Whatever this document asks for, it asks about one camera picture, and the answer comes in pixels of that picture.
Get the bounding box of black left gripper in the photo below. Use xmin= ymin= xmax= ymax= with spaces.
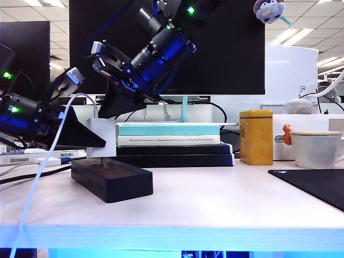
xmin=34 ymin=92 xmax=106 ymax=151

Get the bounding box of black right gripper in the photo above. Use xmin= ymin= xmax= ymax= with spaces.
xmin=92 ymin=42 xmax=148 ymax=119

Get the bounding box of white USB wall charger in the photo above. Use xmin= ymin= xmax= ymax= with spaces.
xmin=85 ymin=117 xmax=117 ymax=168

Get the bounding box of black power strip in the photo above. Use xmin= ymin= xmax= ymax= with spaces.
xmin=70 ymin=158 xmax=154 ymax=204

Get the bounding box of white charger cable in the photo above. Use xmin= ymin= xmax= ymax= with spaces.
xmin=9 ymin=92 xmax=99 ymax=258

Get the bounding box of white blue barcode carton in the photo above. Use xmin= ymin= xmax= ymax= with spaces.
xmin=0 ymin=149 xmax=87 ymax=167

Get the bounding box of teal book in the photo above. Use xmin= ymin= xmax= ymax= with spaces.
xmin=118 ymin=125 xmax=221 ymax=137

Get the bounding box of white book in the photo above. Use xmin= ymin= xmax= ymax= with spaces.
xmin=117 ymin=135 xmax=221 ymax=146

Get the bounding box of smaller black monitor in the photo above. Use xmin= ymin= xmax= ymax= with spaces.
xmin=0 ymin=21 xmax=51 ymax=103

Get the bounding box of large black AOC monitor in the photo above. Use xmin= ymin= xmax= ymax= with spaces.
xmin=69 ymin=0 xmax=266 ymax=95

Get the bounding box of yellow tin can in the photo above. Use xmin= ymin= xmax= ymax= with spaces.
xmin=239 ymin=109 xmax=274 ymax=166

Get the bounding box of orange fox figurine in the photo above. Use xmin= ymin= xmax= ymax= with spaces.
xmin=281 ymin=123 xmax=293 ymax=146

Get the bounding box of white partition board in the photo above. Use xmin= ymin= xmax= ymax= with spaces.
xmin=265 ymin=42 xmax=319 ymax=106

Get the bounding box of grey purple plush toy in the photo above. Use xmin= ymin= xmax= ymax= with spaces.
xmin=254 ymin=0 xmax=292 ymax=26

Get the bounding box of white rounded object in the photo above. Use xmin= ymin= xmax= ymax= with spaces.
xmin=283 ymin=99 xmax=314 ymax=116

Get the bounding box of wooden mug lid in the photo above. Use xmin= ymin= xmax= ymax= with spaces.
xmin=290 ymin=130 xmax=342 ymax=137

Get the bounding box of white ceramic mug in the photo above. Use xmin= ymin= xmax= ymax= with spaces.
xmin=290 ymin=133 xmax=344 ymax=169

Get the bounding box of white desk fan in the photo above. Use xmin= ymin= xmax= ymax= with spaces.
xmin=299 ymin=66 xmax=344 ymax=115

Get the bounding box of black mouse pad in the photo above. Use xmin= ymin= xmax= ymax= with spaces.
xmin=268 ymin=168 xmax=344 ymax=213

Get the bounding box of black looped cable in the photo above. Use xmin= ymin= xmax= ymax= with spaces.
xmin=116 ymin=106 xmax=146 ymax=123
xmin=200 ymin=99 xmax=228 ymax=125

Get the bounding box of white VGA adapter with cable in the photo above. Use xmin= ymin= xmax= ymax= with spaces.
xmin=0 ymin=157 xmax=64 ymax=175

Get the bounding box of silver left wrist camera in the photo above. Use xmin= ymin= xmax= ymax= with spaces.
xmin=58 ymin=67 xmax=86 ymax=94

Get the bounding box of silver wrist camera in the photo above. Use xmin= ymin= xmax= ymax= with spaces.
xmin=90 ymin=40 xmax=108 ymax=56
xmin=58 ymin=67 xmax=86 ymax=94

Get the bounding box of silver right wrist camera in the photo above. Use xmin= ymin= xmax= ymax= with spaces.
xmin=90 ymin=40 xmax=108 ymax=56

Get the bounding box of black power strip cord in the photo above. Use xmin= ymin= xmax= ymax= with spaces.
xmin=0 ymin=165 xmax=73 ymax=185

